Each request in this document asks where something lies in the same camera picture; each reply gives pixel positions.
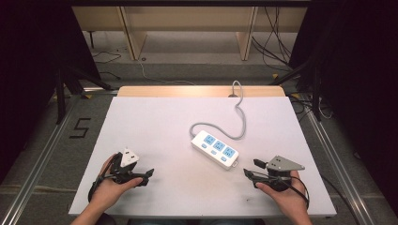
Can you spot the person's right hand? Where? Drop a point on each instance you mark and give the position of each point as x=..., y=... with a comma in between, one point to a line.
x=291, y=198

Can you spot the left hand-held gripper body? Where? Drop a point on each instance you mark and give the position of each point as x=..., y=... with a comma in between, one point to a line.
x=125, y=176

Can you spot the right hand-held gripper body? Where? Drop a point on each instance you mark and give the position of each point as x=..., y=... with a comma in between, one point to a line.
x=280, y=178

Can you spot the white power strip blue sockets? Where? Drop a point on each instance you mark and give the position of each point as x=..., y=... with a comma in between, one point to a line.
x=216, y=150

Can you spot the light wooden shelf unit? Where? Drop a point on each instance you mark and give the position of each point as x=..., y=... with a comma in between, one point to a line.
x=187, y=18

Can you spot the black curtain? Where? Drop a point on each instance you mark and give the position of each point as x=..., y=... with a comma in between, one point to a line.
x=28, y=78
x=359, y=93

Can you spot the black metal stand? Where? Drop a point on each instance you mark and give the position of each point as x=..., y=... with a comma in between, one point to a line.
x=60, y=93
x=316, y=93

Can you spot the aluminium floor rail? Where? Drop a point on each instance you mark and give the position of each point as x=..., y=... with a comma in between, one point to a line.
x=34, y=168
x=341, y=168

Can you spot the wooden table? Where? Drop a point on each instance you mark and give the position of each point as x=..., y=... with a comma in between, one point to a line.
x=187, y=91

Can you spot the person's left hand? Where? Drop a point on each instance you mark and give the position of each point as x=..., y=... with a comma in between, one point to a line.
x=106, y=192

